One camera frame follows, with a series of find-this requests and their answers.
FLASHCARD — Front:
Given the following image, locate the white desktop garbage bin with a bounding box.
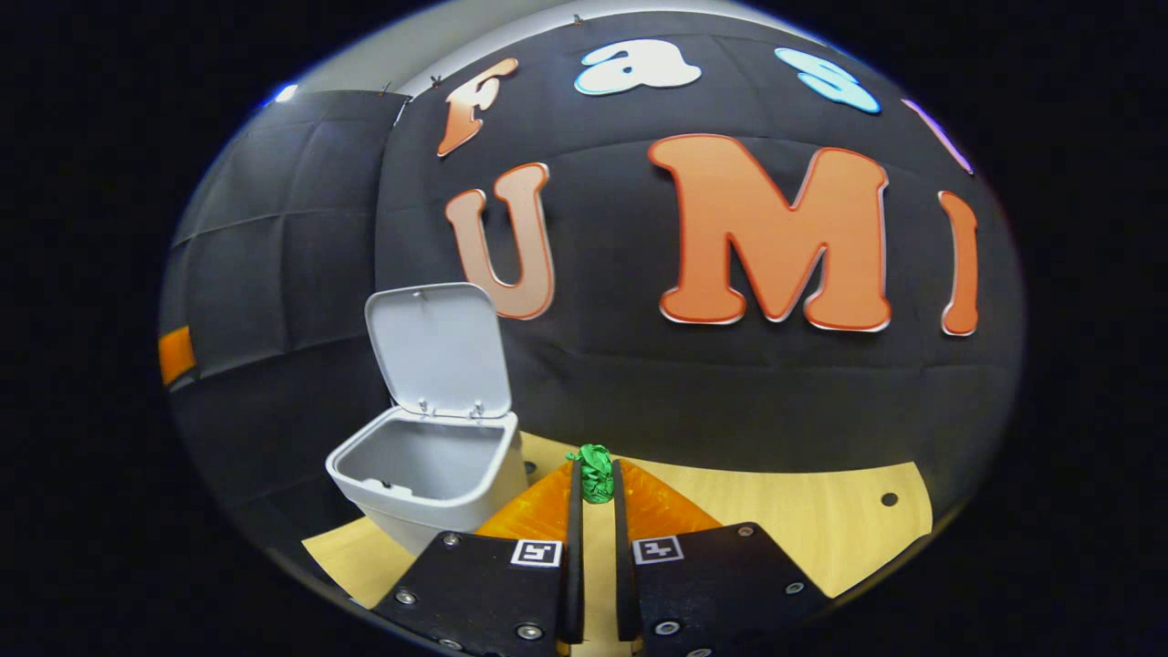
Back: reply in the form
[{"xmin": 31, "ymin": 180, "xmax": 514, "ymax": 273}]
[{"xmin": 326, "ymin": 282, "xmax": 530, "ymax": 558}]

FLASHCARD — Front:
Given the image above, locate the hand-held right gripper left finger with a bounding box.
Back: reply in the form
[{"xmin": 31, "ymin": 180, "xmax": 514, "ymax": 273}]
[{"xmin": 372, "ymin": 459, "xmax": 585, "ymax": 657}]

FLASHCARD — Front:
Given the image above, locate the wooden desktop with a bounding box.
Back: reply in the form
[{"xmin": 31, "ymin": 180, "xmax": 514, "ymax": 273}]
[{"xmin": 301, "ymin": 431, "xmax": 933, "ymax": 657}]

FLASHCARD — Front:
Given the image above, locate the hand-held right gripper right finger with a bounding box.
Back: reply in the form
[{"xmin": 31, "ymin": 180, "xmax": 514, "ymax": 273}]
[{"xmin": 611, "ymin": 459, "xmax": 831, "ymax": 657}]

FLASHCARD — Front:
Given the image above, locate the green paper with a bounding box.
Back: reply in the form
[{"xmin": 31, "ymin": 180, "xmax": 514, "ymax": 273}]
[{"xmin": 566, "ymin": 443, "xmax": 616, "ymax": 505}]

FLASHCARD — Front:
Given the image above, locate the dark grey creased side cloth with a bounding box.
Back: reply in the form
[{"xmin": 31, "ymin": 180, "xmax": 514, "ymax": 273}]
[{"xmin": 160, "ymin": 89, "xmax": 412, "ymax": 558}]

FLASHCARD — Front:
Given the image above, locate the black backdrop cloth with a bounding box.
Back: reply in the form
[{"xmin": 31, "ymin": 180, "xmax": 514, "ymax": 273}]
[{"xmin": 374, "ymin": 9, "xmax": 1027, "ymax": 475}]

